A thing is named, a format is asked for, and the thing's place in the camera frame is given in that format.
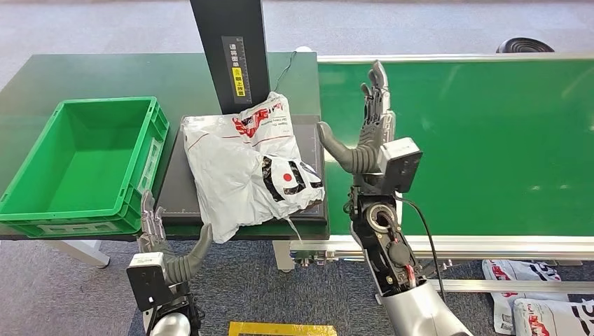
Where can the white package red logo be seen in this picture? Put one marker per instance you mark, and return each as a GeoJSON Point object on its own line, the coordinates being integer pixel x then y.
{"type": "Point", "coordinates": [510, 270]}

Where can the black ribbed round base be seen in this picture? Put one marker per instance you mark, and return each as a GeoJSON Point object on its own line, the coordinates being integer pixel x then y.
{"type": "Point", "coordinates": [524, 46]}

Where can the green plastic crate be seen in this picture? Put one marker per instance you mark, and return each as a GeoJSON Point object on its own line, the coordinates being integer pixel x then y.
{"type": "Point", "coordinates": [83, 176]}

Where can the black weighing scale with column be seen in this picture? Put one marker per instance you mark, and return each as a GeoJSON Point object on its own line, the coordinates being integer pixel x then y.
{"type": "Point", "coordinates": [183, 195]}

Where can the aluminium conveyor frame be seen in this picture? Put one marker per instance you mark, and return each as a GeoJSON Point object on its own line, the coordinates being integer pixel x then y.
{"type": "Point", "coordinates": [441, 57]}

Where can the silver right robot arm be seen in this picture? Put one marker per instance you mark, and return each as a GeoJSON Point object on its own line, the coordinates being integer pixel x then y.
{"type": "Point", "coordinates": [417, 310]}

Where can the yellow floor tape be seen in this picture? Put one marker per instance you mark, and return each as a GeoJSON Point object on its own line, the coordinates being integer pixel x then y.
{"type": "Point", "coordinates": [278, 328]}

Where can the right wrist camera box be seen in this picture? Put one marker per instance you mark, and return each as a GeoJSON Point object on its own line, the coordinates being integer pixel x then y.
{"type": "Point", "coordinates": [401, 167]}

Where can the white package with black letters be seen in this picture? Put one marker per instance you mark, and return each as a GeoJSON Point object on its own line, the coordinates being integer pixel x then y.
{"type": "Point", "coordinates": [547, 320]}

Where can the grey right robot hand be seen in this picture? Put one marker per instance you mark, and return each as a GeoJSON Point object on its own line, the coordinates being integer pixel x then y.
{"type": "Point", "coordinates": [366, 157]}

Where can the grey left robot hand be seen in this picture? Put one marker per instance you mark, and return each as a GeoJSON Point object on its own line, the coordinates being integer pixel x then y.
{"type": "Point", "coordinates": [178, 269]}

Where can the small white round knob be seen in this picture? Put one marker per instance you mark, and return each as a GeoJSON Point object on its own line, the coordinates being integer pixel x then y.
{"type": "Point", "coordinates": [304, 49]}

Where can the white package red black print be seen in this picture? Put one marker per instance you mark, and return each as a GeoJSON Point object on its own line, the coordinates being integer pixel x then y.
{"type": "Point", "coordinates": [232, 162]}

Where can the green conveyor belt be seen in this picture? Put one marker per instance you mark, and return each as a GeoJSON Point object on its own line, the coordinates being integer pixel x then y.
{"type": "Point", "coordinates": [487, 139]}

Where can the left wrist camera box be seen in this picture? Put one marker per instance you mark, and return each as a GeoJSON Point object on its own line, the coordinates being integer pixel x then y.
{"type": "Point", "coordinates": [146, 283]}

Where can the white upright table leg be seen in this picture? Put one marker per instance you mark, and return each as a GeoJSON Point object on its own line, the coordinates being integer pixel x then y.
{"type": "Point", "coordinates": [283, 257]}

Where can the white slanted table leg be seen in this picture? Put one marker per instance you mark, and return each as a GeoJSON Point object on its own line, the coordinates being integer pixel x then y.
{"type": "Point", "coordinates": [83, 252]}

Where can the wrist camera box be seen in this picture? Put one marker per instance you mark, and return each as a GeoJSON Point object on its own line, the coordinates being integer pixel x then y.
{"type": "Point", "coordinates": [401, 167]}
{"type": "Point", "coordinates": [146, 283]}

